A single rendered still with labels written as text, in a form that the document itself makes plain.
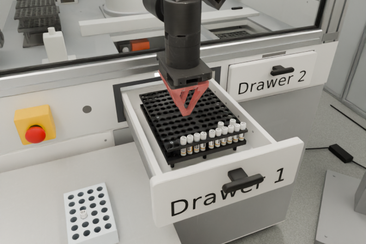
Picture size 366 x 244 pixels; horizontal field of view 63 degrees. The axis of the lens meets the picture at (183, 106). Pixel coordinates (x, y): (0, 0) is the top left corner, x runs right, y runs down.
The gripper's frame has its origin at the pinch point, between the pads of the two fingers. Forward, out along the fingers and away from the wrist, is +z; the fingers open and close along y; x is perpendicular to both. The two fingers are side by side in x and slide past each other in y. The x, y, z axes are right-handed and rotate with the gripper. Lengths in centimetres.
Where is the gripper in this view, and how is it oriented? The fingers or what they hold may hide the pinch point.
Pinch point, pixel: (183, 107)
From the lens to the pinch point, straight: 55.3
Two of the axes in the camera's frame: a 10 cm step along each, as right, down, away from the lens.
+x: -9.4, 2.0, -2.9
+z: 0.0, 8.2, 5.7
